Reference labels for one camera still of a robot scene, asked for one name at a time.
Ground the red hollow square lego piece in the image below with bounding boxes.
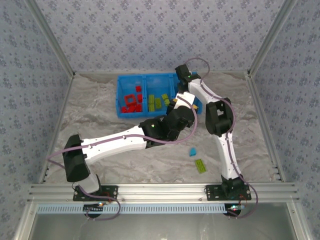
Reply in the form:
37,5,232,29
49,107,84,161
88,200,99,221
124,94,138,106

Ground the blue plastic bin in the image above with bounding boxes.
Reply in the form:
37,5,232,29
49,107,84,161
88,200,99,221
144,73,176,118
115,74,147,120
171,71,204,115

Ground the small lit circuit board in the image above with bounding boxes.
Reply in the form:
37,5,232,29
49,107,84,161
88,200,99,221
224,203,245,215
83,202,105,214

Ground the grey metal sheet panel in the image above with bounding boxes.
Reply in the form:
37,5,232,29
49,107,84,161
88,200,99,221
29,212,295,240

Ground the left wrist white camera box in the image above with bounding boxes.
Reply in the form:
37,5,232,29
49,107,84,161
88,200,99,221
175,91,197,109

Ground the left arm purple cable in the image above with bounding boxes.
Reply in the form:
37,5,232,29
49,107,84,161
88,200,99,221
46,96,199,221

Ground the wide aluminium frame beam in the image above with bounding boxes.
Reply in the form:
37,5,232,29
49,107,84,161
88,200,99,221
27,183,300,203

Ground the aluminium frame rail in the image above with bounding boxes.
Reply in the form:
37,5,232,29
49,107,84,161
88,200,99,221
37,73,76,185
245,73,286,183
286,202,313,240
13,202,38,240

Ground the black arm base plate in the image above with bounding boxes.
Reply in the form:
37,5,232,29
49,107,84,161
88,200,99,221
205,184,252,202
73,184,119,202

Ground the white slotted cable duct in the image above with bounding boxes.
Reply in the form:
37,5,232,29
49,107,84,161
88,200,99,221
36,203,229,215

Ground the aluminium frame post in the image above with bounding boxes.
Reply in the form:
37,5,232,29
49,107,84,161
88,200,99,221
246,0,300,77
23,0,76,77

